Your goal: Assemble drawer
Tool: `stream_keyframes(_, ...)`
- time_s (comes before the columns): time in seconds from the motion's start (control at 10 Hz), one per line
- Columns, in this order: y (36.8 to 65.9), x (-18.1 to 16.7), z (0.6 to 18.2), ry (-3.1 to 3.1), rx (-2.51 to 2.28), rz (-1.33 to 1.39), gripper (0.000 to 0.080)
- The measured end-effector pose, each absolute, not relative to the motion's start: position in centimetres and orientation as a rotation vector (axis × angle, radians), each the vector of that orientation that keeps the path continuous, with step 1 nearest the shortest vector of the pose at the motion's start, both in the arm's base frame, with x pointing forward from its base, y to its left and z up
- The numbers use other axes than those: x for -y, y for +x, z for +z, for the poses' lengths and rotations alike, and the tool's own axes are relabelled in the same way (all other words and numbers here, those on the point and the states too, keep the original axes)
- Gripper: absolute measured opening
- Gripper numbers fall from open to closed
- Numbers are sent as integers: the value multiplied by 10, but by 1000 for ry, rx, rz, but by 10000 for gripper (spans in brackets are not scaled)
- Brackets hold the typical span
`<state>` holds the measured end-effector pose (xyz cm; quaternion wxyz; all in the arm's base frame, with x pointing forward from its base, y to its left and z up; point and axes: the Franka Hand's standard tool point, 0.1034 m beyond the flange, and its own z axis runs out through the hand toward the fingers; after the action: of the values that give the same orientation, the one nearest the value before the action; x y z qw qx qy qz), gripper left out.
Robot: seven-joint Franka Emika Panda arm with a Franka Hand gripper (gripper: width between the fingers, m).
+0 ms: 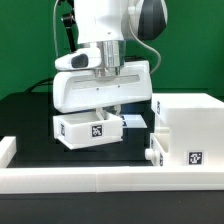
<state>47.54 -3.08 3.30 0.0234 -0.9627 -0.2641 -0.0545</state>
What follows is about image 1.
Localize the white marker plate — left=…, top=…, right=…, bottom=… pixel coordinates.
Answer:
left=120, top=114, right=147, bottom=128

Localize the white front fence rail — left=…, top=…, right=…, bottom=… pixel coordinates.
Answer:
left=0, top=166, right=224, bottom=194

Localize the white left fence rail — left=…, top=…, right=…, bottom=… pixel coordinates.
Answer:
left=0, top=136, right=16, bottom=168

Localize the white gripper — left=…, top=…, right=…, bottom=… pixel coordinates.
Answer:
left=53, top=47, right=152, bottom=120

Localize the white drawer box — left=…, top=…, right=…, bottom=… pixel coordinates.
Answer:
left=145, top=133, right=170, bottom=166
left=53, top=111, right=123, bottom=150

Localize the white front drawer box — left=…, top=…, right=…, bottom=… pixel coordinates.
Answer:
left=145, top=133, right=170, bottom=166

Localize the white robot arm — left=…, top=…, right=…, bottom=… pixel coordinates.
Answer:
left=53, top=0, right=168, bottom=113

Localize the black cable bundle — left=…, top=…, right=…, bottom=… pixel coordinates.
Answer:
left=23, top=78, right=56, bottom=94

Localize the white hanging cable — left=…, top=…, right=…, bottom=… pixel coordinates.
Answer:
left=52, top=0, right=64, bottom=61

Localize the white drawer cabinet frame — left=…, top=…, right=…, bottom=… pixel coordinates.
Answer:
left=151, top=93, right=224, bottom=166

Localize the white fence rail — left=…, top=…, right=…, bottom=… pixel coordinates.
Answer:
left=0, top=166, right=224, bottom=194
left=0, top=136, right=16, bottom=168

